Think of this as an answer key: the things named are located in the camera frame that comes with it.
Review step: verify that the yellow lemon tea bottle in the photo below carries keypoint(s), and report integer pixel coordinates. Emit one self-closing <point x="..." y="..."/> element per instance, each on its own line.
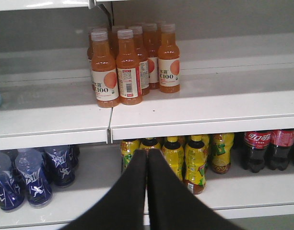
<point x="174" y="155"/>
<point x="195" y="161"/>
<point x="221" y="146"/>
<point x="149" y="143"/>
<point x="127" y="148"/>

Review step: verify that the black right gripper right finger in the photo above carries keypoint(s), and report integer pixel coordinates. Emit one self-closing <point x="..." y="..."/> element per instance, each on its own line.
<point x="172" y="206"/>

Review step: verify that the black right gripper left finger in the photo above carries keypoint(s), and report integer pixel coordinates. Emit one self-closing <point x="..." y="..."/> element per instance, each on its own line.
<point x="122" y="207"/>

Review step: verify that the black cola bottle red label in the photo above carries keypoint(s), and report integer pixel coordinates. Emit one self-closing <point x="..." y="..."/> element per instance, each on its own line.
<point x="281" y="141"/>
<point x="254" y="149"/>

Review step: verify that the white store shelving unit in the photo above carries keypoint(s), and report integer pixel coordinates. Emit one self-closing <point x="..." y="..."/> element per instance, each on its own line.
<point x="237" y="74"/>

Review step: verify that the blue sports drink bottle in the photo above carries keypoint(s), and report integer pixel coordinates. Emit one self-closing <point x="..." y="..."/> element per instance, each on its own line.
<point x="60" y="165"/>
<point x="11" y="195"/>
<point x="29" y="163"/>

